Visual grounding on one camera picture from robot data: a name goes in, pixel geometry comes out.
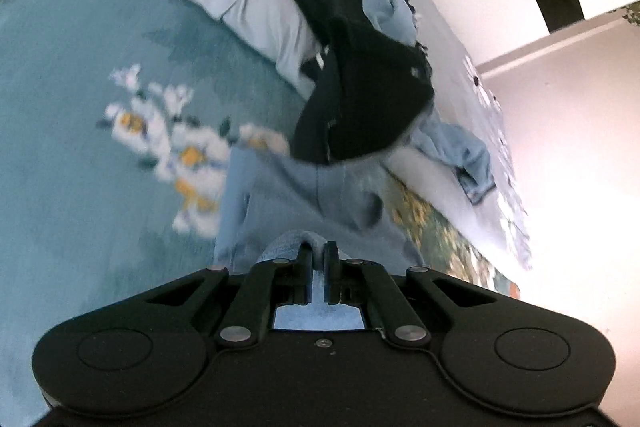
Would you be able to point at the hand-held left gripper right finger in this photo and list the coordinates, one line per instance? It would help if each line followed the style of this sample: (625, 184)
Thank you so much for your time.
(331, 276)

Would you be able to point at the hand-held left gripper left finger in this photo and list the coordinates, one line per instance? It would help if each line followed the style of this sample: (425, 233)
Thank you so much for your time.
(304, 274)

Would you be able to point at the light blue pants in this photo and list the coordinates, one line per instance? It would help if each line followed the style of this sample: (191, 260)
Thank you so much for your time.
(300, 197)

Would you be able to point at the blue denim jeans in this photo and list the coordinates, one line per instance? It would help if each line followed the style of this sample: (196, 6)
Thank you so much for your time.
(450, 147)

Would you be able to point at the black garment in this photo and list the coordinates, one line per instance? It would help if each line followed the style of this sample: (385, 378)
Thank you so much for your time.
(360, 82)

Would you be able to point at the teal floral bed sheet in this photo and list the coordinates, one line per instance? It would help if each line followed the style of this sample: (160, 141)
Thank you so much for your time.
(75, 57)

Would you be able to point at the wooden bed frame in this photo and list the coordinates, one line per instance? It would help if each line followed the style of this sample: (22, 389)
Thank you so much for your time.
(512, 289)

